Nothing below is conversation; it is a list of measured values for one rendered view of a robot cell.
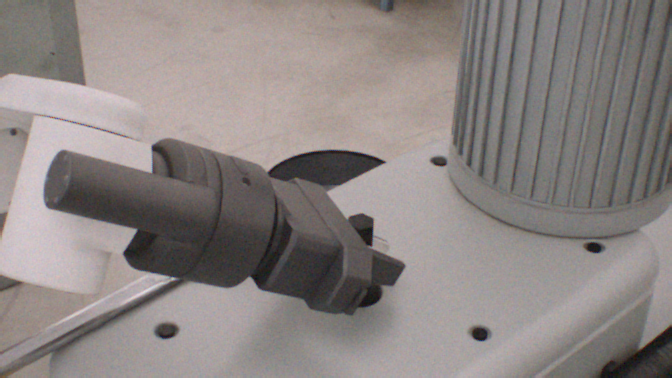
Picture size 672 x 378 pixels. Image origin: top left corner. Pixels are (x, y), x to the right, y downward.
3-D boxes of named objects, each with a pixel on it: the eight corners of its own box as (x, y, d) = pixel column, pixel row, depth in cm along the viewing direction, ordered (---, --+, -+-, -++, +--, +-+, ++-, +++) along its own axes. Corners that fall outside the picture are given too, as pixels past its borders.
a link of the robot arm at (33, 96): (134, 252, 63) (7, 215, 71) (171, 113, 64) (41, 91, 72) (49, 236, 58) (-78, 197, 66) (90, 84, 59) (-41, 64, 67)
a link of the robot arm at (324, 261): (264, 253, 81) (129, 221, 74) (322, 152, 78) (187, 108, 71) (329, 356, 71) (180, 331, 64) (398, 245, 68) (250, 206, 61)
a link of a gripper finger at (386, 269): (385, 287, 78) (321, 272, 74) (406, 253, 77) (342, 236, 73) (394, 299, 77) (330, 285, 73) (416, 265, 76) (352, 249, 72)
